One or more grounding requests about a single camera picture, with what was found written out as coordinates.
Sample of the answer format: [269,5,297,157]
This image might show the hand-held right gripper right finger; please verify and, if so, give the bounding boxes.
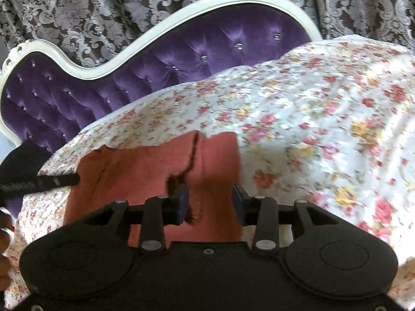
[231,184,339,256]

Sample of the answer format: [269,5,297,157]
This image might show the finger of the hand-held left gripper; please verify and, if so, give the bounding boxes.
[0,173,81,199]

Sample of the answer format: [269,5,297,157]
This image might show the grey damask curtain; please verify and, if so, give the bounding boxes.
[0,0,415,68]

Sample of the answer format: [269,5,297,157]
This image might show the white floral bed sheet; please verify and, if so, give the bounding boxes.
[6,36,415,310]

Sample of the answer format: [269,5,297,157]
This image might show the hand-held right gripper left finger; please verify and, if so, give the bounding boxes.
[85,183,190,254]

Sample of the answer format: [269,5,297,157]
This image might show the person's left hand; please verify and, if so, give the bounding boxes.
[0,227,15,286]

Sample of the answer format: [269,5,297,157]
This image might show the rust red pants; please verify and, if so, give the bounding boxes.
[63,131,244,250]

